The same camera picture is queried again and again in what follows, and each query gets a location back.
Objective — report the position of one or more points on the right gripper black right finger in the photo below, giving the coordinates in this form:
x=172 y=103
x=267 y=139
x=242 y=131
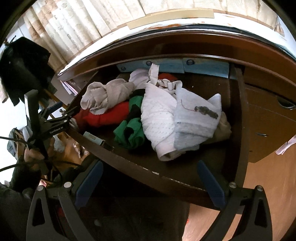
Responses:
x=255 y=222

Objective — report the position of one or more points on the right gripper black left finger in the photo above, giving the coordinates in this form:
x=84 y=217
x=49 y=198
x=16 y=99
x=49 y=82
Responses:
x=71 y=197

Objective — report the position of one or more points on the beige grey underwear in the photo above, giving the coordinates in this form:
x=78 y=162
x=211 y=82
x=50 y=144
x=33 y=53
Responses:
x=99 y=97

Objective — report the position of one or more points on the bright red underwear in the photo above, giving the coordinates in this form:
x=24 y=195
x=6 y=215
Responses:
x=112 y=116

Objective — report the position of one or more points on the grey white underwear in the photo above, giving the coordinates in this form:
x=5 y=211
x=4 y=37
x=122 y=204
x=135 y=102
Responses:
x=195 y=119

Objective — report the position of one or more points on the green underwear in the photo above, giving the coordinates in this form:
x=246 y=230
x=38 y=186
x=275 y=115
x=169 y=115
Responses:
x=129 y=133

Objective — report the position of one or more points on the white perforated bra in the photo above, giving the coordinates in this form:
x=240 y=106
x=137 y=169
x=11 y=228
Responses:
x=158 y=108

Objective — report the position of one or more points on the cream underwear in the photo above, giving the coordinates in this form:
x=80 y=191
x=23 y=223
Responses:
x=223 y=130

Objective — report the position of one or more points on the red orange underwear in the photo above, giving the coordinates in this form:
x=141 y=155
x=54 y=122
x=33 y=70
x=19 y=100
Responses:
x=167 y=76

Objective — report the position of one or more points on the person's left hand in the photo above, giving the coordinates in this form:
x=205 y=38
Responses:
x=32 y=158

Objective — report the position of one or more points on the pink striped cloth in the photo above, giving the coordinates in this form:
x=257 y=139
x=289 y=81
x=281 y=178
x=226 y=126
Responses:
x=286 y=145

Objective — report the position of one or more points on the black garment on rack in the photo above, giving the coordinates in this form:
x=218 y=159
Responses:
x=25 y=66

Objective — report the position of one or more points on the cream and orange floral curtain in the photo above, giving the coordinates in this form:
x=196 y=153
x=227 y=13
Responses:
x=66 y=28

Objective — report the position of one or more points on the dark wooden desk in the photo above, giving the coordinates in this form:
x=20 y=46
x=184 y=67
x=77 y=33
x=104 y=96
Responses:
x=268 y=70

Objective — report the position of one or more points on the white tablecloth with orange fruit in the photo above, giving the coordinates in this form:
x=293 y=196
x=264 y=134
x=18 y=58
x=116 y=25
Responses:
x=220 y=20

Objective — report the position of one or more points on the shallow gold cardboard tray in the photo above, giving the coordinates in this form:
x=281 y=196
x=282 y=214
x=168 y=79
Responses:
x=171 y=15

